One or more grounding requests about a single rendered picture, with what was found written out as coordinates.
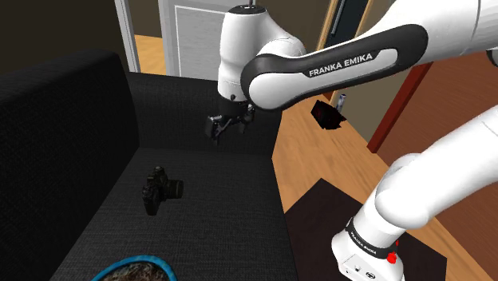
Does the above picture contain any black sofa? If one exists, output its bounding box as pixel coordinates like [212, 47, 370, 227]
[0, 49, 301, 281]

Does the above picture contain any black box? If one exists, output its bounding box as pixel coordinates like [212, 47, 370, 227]
[310, 99, 348, 131]

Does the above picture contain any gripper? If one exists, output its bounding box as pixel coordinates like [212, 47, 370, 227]
[204, 97, 256, 147]

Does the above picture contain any blue bowl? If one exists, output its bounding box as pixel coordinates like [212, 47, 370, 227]
[90, 255, 179, 281]

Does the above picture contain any black camera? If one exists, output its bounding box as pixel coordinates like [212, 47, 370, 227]
[141, 165, 184, 216]

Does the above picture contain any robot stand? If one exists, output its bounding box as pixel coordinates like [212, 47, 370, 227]
[284, 178, 449, 281]

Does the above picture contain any red brown cabinet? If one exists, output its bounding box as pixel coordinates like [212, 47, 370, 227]
[366, 50, 498, 281]

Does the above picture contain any white door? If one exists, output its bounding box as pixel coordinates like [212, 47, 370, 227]
[157, 0, 258, 82]

